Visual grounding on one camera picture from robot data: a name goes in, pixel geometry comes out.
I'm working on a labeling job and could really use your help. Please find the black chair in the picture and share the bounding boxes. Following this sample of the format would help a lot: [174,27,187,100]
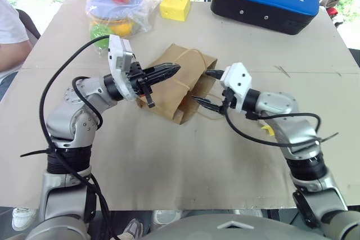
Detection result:
[15,8,42,48]

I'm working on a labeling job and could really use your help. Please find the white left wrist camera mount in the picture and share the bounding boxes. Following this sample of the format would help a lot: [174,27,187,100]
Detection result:
[106,34,138,102]

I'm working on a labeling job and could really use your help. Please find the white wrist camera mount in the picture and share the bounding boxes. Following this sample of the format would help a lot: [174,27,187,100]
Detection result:
[106,34,138,102]
[218,62,253,114]

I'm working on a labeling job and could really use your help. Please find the green plush toy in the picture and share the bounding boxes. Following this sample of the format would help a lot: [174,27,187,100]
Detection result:
[89,23,111,50]

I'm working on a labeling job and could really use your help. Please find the person in white shirt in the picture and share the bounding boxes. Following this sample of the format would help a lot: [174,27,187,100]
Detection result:
[0,0,31,103]

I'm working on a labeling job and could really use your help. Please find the yellow round plush toy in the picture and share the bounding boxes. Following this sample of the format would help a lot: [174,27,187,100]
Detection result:
[108,23,133,37]

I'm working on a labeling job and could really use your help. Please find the purple round plush toy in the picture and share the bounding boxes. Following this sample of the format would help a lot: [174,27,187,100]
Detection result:
[86,0,145,21]

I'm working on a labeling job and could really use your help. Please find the silver robot torso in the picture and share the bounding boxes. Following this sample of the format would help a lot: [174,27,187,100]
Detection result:
[140,214,327,240]

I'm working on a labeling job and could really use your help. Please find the brown paper bag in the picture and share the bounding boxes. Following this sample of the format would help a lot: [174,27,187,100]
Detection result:
[136,43,224,125]

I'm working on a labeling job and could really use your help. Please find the yellow cheese cube plush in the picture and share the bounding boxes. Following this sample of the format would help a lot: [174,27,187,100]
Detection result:
[159,0,191,22]

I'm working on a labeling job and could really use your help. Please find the black zip tie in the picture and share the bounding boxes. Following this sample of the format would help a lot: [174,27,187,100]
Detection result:
[313,132,340,146]
[20,147,59,159]

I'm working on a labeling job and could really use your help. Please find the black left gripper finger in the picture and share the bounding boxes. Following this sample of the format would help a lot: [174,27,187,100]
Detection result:
[146,68,181,85]
[143,62,181,76]

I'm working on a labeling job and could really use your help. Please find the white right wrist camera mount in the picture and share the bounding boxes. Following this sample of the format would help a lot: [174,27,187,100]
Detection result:
[218,62,253,114]

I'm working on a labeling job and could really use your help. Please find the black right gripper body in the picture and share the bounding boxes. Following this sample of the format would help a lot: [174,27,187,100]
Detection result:
[220,88,235,116]

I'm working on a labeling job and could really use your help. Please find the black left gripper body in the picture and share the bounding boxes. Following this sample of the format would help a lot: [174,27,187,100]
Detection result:
[128,61,156,109]

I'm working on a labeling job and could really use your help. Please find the red and white background clutter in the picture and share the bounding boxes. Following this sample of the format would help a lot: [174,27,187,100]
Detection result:
[319,0,347,26]

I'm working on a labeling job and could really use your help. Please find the grey shoe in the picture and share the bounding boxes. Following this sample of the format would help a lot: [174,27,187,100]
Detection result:
[122,219,145,240]

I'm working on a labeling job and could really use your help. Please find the brown cardboard table cover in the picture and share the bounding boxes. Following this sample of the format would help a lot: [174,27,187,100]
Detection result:
[0,0,360,211]

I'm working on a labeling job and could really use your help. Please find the yellow tape piece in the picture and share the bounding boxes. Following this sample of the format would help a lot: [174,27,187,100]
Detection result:
[260,124,276,137]

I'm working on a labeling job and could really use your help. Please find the clear plastic bag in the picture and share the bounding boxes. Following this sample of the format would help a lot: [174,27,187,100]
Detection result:
[85,0,166,51]

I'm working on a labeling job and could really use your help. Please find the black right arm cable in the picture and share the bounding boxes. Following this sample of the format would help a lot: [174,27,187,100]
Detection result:
[223,89,323,148]

